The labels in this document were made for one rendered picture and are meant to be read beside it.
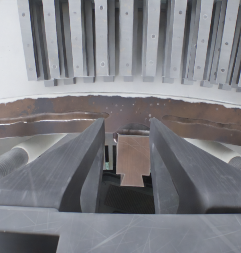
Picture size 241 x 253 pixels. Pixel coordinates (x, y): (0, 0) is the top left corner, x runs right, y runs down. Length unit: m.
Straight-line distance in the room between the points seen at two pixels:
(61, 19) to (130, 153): 0.16
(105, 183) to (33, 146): 1.26
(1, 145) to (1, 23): 0.21
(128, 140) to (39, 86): 0.12
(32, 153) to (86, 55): 0.14
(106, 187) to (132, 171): 1.31
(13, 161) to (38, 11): 0.16
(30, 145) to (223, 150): 0.26
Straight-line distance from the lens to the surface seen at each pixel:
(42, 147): 0.34
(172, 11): 0.24
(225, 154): 0.32
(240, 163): 0.29
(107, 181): 1.55
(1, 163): 0.25
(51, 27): 0.23
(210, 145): 0.36
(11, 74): 0.29
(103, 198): 1.61
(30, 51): 0.23
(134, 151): 0.26
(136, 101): 0.26
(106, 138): 0.69
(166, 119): 0.27
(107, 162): 0.70
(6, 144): 0.44
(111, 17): 0.26
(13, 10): 0.31
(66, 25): 0.26
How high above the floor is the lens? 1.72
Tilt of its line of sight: 81 degrees down
